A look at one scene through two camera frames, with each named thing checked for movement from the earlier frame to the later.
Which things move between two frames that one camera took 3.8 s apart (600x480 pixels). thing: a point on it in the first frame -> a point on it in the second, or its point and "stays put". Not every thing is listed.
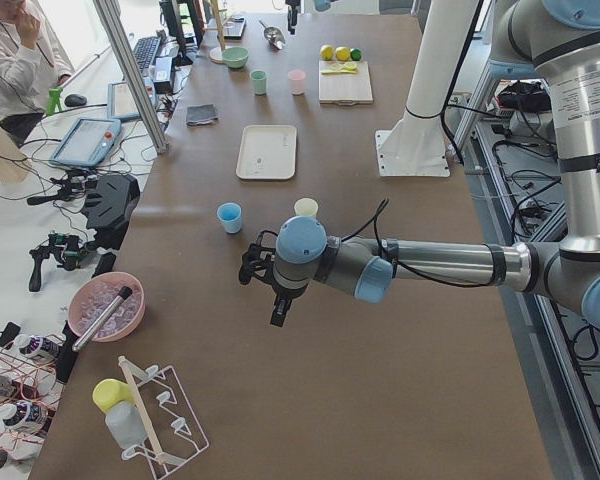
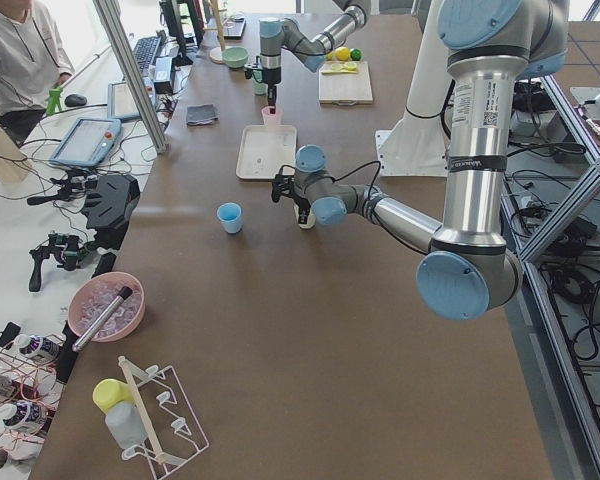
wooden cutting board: (345, 89) stays put
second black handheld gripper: (70, 252) stays put
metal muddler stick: (123, 294) stays put
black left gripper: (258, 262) -> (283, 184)
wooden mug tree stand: (216, 54) stays put
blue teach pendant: (87, 142) stays put
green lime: (356, 54) stays put
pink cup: (297, 79) -> (272, 121)
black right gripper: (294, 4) -> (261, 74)
